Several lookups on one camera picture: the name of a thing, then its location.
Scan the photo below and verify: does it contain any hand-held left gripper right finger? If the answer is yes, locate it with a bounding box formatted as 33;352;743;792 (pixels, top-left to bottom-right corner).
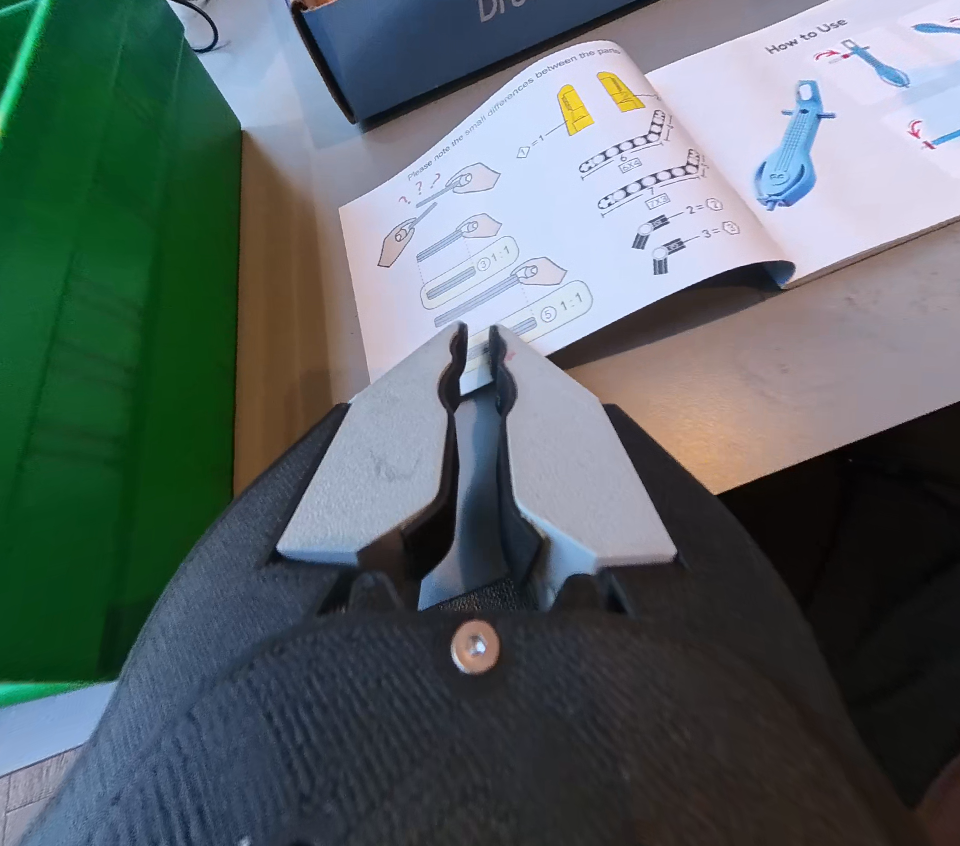
487;326;678;610

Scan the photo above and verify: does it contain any grey desk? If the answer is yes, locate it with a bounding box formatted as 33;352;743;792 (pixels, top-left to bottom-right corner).
0;0;960;779

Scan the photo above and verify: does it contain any black cable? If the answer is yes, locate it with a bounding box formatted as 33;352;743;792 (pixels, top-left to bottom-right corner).
161;0;222;53

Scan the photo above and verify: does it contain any blue cardboard box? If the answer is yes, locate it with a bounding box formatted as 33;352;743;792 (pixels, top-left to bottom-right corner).
243;0;860;125

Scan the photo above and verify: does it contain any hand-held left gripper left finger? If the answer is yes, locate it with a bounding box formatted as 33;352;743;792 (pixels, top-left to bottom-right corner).
276;323;470;610

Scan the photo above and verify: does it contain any blue-cover instruction booklet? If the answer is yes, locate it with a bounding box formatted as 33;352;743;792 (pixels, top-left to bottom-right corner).
337;0;960;397

